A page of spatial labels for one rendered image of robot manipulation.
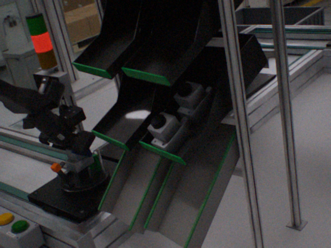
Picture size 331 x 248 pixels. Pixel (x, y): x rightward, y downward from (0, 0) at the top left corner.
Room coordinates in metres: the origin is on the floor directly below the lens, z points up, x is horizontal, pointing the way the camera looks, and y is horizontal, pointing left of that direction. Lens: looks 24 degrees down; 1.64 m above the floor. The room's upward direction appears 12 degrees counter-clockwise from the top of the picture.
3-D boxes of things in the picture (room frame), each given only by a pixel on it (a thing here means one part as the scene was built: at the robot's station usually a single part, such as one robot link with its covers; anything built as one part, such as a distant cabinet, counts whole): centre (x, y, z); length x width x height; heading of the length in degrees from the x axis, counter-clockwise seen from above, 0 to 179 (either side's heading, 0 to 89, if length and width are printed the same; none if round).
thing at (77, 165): (1.20, 0.24, 1.06); 0.08 x 0.04 x 0.07; 135
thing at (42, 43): (1.41, 0.30, 1.33); 0.05 x 0.05 x 0.05
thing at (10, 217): (1.10, 0.46, 0.96); 0.04 x 0.04 x 0.02
